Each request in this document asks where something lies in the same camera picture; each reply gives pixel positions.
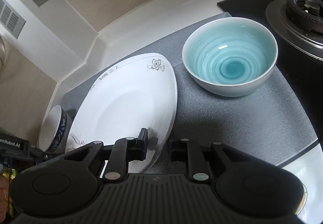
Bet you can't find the white plate with floral rim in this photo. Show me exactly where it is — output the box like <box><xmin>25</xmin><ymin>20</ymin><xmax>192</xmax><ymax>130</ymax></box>
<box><xmin>65</xmin><ymin>53</ymin><xmax>177</xmax><ymax>173</ymax></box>

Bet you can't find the white bowl with blue pattern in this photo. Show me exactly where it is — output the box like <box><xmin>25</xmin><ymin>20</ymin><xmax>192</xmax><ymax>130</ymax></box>
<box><xmin>37</xmin><ymin>105</ymin><xmax>72</xmax><ymax>154</ymax></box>

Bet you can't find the grey fabric mat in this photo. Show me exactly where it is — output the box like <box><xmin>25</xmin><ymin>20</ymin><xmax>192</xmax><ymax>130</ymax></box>
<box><xmin>62</xmin><ymin>23</ymin><xmax>319</xmax><ymax>172</ymax></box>

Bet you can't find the light blue ceramic bowl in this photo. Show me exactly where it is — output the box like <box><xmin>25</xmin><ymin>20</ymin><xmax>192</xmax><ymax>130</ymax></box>
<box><xmin>182</xmin><ymin>17</ymin><xmax>278</xmax><ymax>97</ymax></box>

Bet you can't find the white plate at lower right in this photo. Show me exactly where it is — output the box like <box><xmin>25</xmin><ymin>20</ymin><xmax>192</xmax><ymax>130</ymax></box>
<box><xmin>284</xmin><ymin>144</ymin><xmax>323</xmax><ymax>223</ymax></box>

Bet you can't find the black glass gas stove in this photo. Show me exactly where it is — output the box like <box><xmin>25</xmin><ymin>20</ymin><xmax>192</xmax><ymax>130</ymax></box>
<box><xmin>217</xmin><ymin>0</ymin><xmax>322</xmax><ymax>140</ymax></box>

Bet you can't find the silver gas burner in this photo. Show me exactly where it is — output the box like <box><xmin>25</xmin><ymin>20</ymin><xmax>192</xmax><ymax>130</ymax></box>
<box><xmin>265</xmin><ymin>0</ymin><xmax>322</xmax><ymax>61</ymax></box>

